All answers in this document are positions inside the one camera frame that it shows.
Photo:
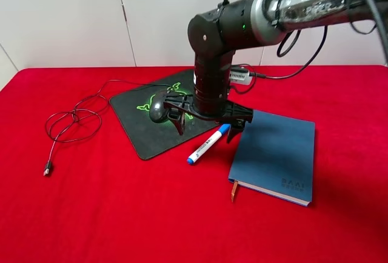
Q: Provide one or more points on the black computer mouse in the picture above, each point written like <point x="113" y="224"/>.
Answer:
<point x="157" y="111"/>

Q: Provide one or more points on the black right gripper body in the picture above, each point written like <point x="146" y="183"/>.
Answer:
<point x="219" y="110"/>

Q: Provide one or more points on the white blue marker pen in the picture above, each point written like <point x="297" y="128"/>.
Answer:
<point x="206" y="145"/>

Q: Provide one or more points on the blue BAAI notebook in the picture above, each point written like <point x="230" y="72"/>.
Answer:
<point x="275" y="156"/>

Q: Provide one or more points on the black green Razer mouse pad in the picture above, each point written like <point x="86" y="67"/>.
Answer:
<point x="150" y="139"/>

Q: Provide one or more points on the red table cloth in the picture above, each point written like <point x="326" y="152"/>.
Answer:
<point x="103" y="204"/>

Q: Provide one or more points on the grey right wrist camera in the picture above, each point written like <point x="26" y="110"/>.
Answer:
<point x="240" y="74"/>

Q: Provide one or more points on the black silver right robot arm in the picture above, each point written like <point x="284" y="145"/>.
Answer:
<point x="216" y="35"/>

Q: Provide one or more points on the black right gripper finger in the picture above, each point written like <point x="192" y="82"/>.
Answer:
<point x="237" y="126"/>
<point x="177" y="118"/>

